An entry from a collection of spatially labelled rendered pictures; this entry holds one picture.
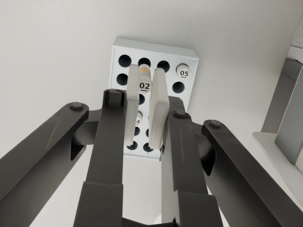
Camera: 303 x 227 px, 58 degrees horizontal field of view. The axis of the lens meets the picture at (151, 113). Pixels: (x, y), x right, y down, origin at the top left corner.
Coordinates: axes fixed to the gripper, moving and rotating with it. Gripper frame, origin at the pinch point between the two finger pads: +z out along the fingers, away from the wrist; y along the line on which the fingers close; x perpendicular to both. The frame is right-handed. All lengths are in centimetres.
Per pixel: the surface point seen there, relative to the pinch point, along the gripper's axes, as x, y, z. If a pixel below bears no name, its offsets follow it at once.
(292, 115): -0.9, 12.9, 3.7
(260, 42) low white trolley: 3.4, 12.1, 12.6
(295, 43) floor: -5, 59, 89
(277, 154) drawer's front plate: -4.5, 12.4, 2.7
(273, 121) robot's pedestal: -23, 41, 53
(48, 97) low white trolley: -6.6, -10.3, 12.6
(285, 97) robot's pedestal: -16, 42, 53
